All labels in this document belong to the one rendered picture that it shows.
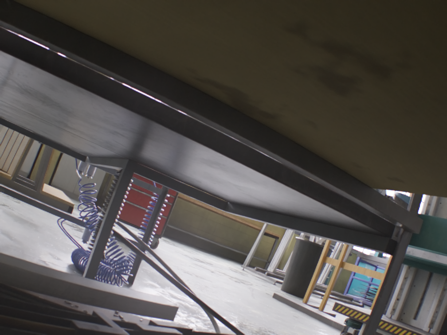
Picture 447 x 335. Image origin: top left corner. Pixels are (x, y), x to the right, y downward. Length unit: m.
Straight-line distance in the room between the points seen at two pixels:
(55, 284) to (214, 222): 9.40
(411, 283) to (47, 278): 2.19
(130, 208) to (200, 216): 4.87
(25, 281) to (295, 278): 5.59
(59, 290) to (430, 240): 2.14
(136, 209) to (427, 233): 3.38
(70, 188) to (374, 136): 7.96
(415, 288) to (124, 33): 2.20
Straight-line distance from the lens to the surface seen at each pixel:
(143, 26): 0.44
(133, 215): 4.89
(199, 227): 9.66
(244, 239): 10.22
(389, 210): 0.78
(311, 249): 5.88
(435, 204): 2.49
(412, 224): 0.85
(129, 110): 0.60
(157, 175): 1.37
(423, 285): 2.44
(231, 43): 0.39
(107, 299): 0.47
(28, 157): 8.25
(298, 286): 5.92
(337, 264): 4.66
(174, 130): 0.61
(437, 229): 2.40
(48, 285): 0.43
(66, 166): 8.29
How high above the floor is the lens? 0.45
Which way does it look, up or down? 7 degrees up
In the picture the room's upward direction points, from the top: 21 degrees clockwise
